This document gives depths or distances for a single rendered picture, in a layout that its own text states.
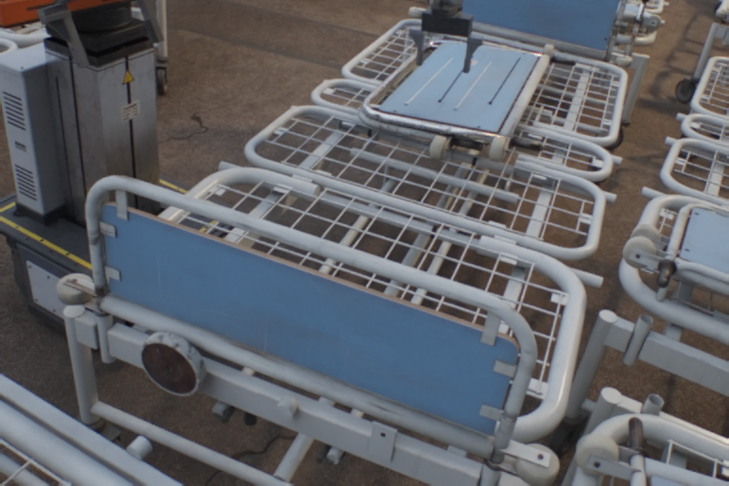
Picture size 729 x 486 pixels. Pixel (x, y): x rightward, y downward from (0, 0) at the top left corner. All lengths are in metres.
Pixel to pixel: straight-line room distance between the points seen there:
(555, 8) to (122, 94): 1.72
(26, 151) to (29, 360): 0.53
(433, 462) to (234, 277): 0.43
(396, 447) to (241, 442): 0.63
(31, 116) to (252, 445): 0.92
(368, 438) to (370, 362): 0.15
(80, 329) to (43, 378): 0.55
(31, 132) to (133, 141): 0.23
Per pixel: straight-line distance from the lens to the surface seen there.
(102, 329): 1.36
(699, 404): 2.16
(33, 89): 1.79
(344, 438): 1.21
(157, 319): 1.26
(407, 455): 1.19
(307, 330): 1.11
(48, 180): 1.91
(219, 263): 1.12
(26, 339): 2.05
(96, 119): 1.71
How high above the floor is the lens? 1.36
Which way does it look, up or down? 32 degrees down
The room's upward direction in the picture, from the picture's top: 8 degrees clockwise
